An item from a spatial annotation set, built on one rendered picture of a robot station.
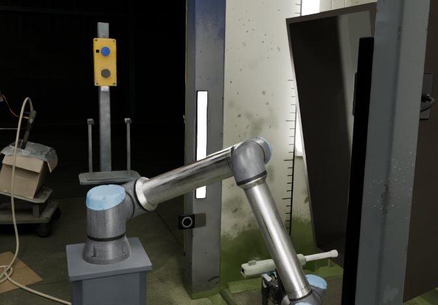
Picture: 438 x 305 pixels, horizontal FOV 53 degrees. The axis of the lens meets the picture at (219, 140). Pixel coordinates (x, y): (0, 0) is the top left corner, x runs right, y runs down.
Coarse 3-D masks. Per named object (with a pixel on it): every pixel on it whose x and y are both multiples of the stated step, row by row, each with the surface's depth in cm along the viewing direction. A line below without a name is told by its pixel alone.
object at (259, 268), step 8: (304, 256) 203; (312, 256) 203; (320, 256) 204; (328, 256) 206; (336, 256) 208; (248, 264) 192; (256, 264) 193; (264, 264) 193; (272, 264) 194; (304, 264) 201; (248, 272) 190; (256, 272) 192; (264, 272) 194; (264, 288) 197; (264, 296) 198; (264, 304) 199
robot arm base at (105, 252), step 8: (88, 240) 173; (96, 240) 170; (104, 240) 170; (112, 240) 171; (120, 240) 174; (88, 248) 172; (96, 248) 170; (104, 248) 170; (112, 248) 171; (120, 248) 173; (128, 248) 177; (88, 256) 171; (96, 256) 169; (104, 256) 169; (112, 256) 170; (120, 256) 172; (128, 256) 177; (96, 264) 169; (104, 264) 169
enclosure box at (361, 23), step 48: (432, 0) 161; (336, 48) 219; (432, 48) 164; (336, 96) 224; (432, 96) 168; (336, 144) 228; (432, 144) 172; (336, 192) 234; (432, 192) 176; (336, 240) 239; (432, 240) 181; (432, 288) 185
